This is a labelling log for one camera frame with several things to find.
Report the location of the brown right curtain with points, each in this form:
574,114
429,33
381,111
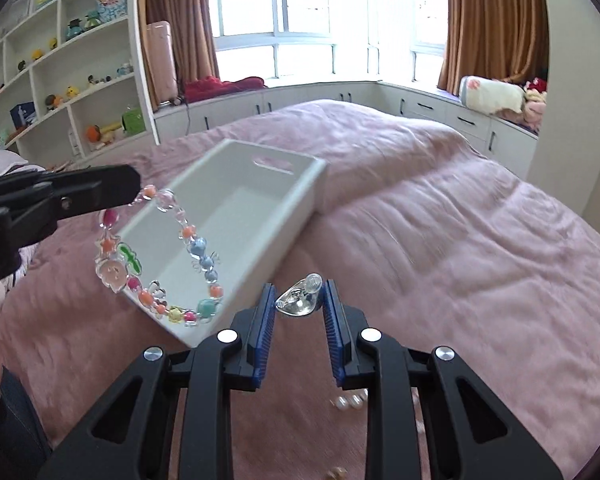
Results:
506,40

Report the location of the red cloth on bench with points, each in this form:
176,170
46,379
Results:
211,88

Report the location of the pink plush toys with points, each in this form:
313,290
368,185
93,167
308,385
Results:
534,103

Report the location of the pearl cluster earring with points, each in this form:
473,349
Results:
350,400

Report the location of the pink bed blanket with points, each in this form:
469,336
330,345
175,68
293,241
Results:
435,243

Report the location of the pink air purifier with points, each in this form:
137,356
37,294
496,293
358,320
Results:
161,61

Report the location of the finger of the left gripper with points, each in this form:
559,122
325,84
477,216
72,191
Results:
88,190

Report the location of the white rolled pillow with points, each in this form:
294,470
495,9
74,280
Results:
489,96

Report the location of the white storage tray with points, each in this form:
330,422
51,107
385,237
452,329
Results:
249,202

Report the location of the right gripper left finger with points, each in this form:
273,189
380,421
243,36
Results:
229,360

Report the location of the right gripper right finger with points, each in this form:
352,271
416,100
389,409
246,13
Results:
363,357

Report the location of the brown left curtain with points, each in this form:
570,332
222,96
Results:
194,50

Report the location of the white wall bookshelf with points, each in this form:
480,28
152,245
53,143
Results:
72,82

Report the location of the brown curtain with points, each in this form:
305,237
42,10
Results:
506,40
194,50

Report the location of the large bay window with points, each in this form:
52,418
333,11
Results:
397,40

